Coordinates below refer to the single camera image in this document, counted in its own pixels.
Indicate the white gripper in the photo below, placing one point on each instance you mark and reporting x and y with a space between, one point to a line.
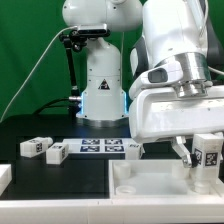
157 114

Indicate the white square tabletop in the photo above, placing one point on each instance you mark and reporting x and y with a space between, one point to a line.
158 179

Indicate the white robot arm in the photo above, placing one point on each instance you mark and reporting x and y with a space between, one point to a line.
178 48

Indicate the white base tag plate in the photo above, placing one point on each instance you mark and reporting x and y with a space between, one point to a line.
97 145

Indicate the white U-shaped obstacle fence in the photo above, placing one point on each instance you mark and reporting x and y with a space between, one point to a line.
108 211

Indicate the black camera on stand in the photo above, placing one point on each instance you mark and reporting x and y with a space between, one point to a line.
75 41

